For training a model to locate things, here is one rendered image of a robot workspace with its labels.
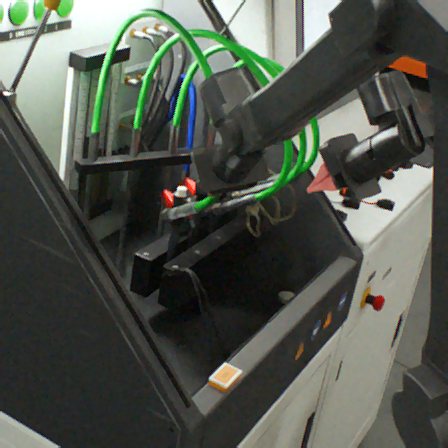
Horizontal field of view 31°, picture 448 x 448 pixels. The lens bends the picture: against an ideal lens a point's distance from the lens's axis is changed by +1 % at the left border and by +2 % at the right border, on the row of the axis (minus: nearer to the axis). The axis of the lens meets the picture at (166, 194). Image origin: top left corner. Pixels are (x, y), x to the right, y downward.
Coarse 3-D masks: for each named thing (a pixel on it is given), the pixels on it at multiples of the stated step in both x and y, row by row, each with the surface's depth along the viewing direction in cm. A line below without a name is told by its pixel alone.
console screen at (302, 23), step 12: (300, 0) 174; (312, 0) 179; (324, 0) 185; (336, 0) 191; (300, 12) 175; (312, 12) 180; (324, 12) 186; (300, 24) 176; (312, 24) 181; (324, 24) 187; (300, 36) 176; (312, 36) 182; (300, 48) 177; (348, 96) 205; (336, 108) 199
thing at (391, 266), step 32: (224, 0) 167; (256, 0) 163; (288, 0) 170; (256, 32) 165; (288, 32) 172; (288, 64) 174; (320, 128) 193; (352, 128) 212; (320, 160) 195; (416, 224) 204; (384, 256) 184; (416, 256) 220; (384, 288) 197; (352, 320) 177; (384, 320) 212; (352, 352) 190; (384, 352) 229; (352, 384) 203; (384, 384) 249; (352, 416) 219
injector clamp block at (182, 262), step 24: (240, 216) 167; (216, 240) 156; (240, 240) 162; (144, 264) 146; (168, 264) 145; (192, 264) 146; (216, 264) 156; (144, 288) 148; (168, 288) 145; (192, 288) 149; (216, 288) 160
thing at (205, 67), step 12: (144, 12) 130; (156, 12) 127; (132, 24) 135; (168, 24) 125; (180, 24) 124; (120, 36) 138; (180, 36) 123; (192, 36) 122; (108, 48) 141; (192, 48) 121; (108, 60) 142; (204, 60) 120; (108, 72) 144; (204, 72) 119; (96, 108) 147; (96, 120) 148; (96, 132) 149; (204, 204) 124
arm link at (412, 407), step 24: (408, 0) 58; (432, 0) 58; (408, 24) 59; (432, 24) 57; (408, 48) 60; (432, 48) 58; (432, 72) 59; (432, 96) 61; (432, 168) 65; (432, 192) 66; (432, 216) 67; (432, 240) 68; (432, 264) 69; (432, 288) 70; (432, 312) 71; (432, 336) 72; (432, 360) 72; (408, 384) 73; (432, 384) 71; (408, 408) 75; (432, 408) 71; (408, 432) 76; (432, 432) 72
